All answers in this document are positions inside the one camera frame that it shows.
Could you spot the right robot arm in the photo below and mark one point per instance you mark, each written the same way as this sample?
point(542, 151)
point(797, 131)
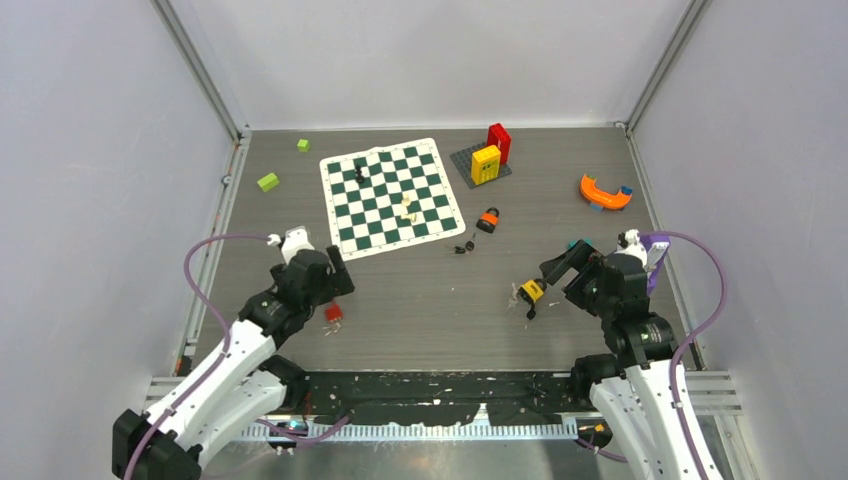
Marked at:
point(639, 386)

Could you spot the yellow building block tower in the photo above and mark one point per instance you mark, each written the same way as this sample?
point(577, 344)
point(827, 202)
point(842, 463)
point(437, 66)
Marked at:
point(485, 165)

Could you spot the green white chess mat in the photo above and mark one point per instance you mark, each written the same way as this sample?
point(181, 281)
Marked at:
point(364, 219)

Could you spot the light green block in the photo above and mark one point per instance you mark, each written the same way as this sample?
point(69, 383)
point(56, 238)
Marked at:
point(268, 182)

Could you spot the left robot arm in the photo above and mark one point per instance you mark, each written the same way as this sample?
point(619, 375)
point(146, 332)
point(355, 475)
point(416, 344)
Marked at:
point(243, 378)

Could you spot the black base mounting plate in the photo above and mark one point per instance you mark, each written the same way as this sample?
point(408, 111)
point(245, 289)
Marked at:
point(440, 398)

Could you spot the orange curved toy track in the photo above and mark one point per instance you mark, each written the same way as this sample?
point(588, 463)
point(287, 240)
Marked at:
point(601, 199)

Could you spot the purple white device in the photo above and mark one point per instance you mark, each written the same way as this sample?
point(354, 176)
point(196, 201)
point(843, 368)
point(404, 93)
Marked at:
point(656, 246)

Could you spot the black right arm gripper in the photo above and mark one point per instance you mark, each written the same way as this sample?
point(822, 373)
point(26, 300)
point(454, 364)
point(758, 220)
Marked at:
point(577, 257)

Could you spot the small green cube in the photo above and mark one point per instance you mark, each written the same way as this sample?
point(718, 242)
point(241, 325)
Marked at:
point(303, 145)

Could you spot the dark grey building baseplate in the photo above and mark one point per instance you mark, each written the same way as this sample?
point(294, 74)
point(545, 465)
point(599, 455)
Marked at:
point(462, 161)

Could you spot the red building block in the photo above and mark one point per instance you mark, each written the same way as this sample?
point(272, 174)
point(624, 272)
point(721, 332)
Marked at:
point(500, 138)

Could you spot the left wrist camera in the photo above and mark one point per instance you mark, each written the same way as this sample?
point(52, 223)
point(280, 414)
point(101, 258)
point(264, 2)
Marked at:
point(295, 240)

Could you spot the black keys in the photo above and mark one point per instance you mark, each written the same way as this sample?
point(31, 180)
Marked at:
point(466, 248)

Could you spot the yellow black key fob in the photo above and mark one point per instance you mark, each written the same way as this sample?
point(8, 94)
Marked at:
point(530, 292)

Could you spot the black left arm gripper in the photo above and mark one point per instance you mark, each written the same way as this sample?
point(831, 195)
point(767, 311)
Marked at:
point(336, 283)

